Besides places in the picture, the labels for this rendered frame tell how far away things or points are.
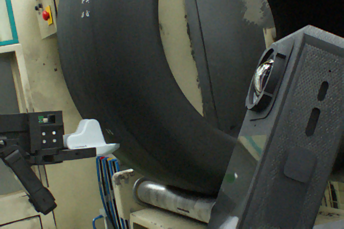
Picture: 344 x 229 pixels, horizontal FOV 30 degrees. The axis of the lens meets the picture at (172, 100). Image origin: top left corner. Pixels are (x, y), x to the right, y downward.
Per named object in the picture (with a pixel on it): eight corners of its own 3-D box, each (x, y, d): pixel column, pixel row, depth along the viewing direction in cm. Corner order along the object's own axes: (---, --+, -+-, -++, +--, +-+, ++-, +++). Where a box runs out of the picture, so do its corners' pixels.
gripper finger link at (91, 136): (123, 116, 103) (66, 121, 99) (125, 153, 103) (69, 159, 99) (116, 116, 106) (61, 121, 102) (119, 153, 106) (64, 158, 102)
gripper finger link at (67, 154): (98, 147, 99) (42, 152, 96) (99, 157, 99) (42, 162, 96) (89, 145, 104) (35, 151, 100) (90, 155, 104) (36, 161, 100)
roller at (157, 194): (157, 196, 135) (139, 205, 133) (151, 176, 134) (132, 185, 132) (241, 221, 103) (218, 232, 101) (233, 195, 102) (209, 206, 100)
